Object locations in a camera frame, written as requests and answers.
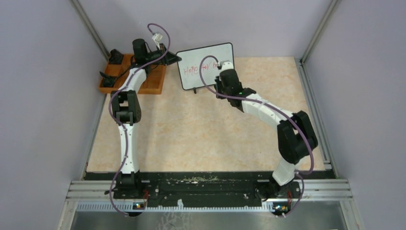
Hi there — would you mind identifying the white whiteboard with black frame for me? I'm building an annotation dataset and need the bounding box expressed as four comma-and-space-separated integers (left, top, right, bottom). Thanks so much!
176, 42, 234, 90

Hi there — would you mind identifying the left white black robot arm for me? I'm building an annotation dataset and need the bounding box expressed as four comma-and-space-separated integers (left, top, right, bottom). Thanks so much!
109, 39, 181, 198

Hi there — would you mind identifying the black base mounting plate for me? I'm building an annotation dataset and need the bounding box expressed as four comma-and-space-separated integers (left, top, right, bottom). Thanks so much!
85, 171, 335, 208

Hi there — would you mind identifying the aluminium frame rail front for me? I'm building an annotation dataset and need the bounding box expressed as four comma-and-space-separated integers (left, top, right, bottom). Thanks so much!
66, 179, 353, 201

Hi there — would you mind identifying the orange wooden compartment tray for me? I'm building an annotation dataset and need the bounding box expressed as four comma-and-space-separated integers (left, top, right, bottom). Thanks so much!
98, 54, 167, 94

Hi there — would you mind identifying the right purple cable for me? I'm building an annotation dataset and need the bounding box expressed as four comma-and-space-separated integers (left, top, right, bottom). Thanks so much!
199, 55, 315, 218

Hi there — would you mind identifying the rolled dark tie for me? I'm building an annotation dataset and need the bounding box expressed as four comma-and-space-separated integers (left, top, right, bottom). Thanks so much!
99, 71, 116, 88
108, 49, 124, 65

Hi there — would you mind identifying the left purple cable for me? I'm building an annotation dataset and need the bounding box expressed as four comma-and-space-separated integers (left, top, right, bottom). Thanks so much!
104, 23, 172, 217

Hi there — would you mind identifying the white slotted cable duct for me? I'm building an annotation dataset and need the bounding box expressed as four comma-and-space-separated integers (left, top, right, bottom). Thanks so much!
76, 201, 275, 213

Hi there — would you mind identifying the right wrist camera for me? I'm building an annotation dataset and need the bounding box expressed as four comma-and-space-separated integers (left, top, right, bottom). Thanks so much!
217, 60, 235, 71

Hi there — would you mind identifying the rolled dark tie front left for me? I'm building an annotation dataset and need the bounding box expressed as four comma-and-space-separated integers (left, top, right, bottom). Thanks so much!
99, 71, 116, 88

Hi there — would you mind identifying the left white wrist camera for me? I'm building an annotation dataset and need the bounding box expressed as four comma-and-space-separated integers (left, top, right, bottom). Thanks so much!
152, 33, 163, 46

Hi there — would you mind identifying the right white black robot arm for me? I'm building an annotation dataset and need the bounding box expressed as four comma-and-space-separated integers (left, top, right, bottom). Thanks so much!
215, 69, 318, 197

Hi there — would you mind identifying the rolled dark tie back left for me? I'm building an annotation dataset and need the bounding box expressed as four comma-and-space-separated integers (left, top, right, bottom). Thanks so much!
108, 49, 124, 65

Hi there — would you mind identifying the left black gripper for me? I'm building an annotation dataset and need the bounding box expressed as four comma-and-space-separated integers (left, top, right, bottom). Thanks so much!
146, 43, 182, 66

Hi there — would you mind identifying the purple cable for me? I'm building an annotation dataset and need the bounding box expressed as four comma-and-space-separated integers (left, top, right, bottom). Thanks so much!
199, 55, 315, 218
104, 23, 172, 217

